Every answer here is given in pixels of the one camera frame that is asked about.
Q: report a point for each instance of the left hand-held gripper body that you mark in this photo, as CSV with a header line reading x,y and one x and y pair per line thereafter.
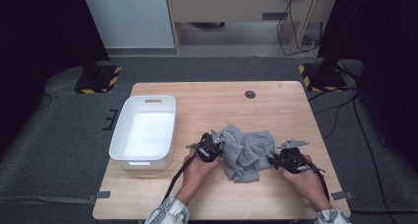
x,y
208,150

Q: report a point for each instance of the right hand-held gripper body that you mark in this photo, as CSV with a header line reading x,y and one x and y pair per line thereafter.
x,y
292,160

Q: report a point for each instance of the grey shorts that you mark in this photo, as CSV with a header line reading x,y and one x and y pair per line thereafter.
x,y
246,151

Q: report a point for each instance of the white plastic bin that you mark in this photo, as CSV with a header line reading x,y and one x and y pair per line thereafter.
x,y
144,135

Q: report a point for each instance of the person's left hand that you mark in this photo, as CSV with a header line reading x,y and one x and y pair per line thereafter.
x,y
197,174

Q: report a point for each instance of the person's right hand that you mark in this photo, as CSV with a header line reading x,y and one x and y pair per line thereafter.
x,y
307,184

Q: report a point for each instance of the grey tape strip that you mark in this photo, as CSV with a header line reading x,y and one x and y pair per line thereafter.
x,y
98,196
342,195

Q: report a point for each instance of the round grey table grommet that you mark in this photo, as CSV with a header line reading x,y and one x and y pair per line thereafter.
x,y
250,94

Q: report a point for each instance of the black stand base yellow stripes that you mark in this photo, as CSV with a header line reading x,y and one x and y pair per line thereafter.
x,y
98,81
323,79

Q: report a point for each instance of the light wooden desk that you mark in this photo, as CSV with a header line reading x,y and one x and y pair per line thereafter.
x,y
230,7

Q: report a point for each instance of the black curtain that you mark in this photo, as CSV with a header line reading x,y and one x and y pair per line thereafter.
x,y
384,36
39,36

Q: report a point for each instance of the white cabinet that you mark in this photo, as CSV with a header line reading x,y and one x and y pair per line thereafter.
x,y
131,16

